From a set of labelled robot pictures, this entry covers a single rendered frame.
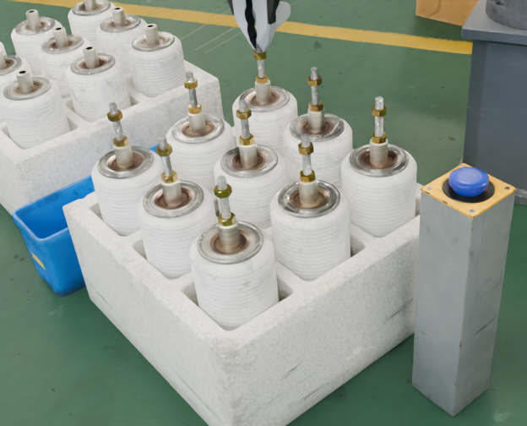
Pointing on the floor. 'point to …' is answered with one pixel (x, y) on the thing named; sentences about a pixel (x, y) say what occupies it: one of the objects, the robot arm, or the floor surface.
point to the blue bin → (54, 236)
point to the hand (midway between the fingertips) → (255, 43)
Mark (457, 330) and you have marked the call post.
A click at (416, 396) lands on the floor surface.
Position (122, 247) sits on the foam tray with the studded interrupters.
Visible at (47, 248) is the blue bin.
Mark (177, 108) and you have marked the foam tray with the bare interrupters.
